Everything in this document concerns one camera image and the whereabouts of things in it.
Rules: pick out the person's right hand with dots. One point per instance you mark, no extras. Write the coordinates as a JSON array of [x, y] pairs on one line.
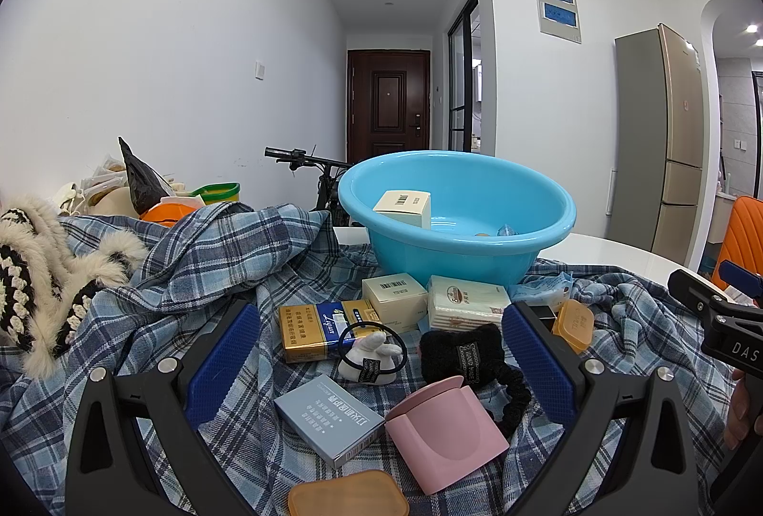
[[739, 408]]

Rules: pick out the grey-blue flat box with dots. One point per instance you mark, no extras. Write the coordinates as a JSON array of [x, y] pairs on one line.
[[328, 417]]

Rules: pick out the white tissue pack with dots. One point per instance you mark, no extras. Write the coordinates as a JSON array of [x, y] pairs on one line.
[[468, 304]]

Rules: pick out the green-rimmed container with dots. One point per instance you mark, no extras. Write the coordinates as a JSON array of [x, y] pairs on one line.
[[217, 191]]

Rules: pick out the blue plastic basin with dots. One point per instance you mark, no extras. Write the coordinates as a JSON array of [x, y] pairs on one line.
[[453, 259]]

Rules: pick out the black plastic bag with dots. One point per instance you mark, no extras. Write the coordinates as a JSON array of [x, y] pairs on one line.
[[140, 182]]

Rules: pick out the dark brown entrance door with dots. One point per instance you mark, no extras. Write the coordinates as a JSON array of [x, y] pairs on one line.
[[387, 104]]

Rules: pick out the black fluffy scrunchie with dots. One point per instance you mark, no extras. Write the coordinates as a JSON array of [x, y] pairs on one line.
[[453, 355]]

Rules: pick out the pink plastic holder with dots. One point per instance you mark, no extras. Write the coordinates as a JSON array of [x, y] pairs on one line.
[[453, 432]]

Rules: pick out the black-framed glass sliding door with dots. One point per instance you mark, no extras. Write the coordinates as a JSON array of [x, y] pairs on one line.
[[462, 87]]

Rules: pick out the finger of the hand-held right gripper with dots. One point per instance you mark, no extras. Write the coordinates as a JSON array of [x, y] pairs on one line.
[[742, 276], [694, 289]]

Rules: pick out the small orange soap case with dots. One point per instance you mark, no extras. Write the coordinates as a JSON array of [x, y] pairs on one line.
[[573, 326]]

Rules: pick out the blue wet wipes pack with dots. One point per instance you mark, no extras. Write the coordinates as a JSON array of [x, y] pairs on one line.
[[542, 289]]

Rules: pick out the cream box with barcode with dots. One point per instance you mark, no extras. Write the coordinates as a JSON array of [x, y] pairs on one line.
[[396, 304], [405, 206]]

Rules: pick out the white light switch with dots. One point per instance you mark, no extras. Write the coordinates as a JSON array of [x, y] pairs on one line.
[[260, 70]]

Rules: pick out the small blue wrapper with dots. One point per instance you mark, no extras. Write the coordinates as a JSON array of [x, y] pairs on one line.
[[506, 231]]

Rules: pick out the small black box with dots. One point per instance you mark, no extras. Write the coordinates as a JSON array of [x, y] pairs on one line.
[[543, 316]]

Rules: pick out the orange container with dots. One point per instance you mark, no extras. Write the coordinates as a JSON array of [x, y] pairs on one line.
[[170, 211]]

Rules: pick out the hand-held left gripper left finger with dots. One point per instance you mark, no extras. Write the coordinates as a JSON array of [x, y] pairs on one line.
[[223, 364]]

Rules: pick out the blue plaid cloth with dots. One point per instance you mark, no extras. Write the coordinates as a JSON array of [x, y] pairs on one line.
[[196, 265]]

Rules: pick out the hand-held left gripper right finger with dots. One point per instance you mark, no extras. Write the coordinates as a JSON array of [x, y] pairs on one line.
[[536, 364]]

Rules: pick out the gold blue cigarette box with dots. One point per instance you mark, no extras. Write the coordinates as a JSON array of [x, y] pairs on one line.
[[310, 331]]

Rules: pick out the tall gold refrigerator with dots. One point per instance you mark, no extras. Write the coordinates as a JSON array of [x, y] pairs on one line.
[[655, 134]]

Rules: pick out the black white fur-trimmed knit garment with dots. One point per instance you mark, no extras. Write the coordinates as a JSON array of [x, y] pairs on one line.
[[42, 259]]

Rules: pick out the grey wall panel blue screens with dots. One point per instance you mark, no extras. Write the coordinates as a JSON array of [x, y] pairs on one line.
[[557, 6]]

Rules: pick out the black bicycle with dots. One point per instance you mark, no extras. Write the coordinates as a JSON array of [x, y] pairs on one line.
[[325, 188]]

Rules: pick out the orange chair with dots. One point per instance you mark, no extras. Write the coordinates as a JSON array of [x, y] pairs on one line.
[[745, 236]]

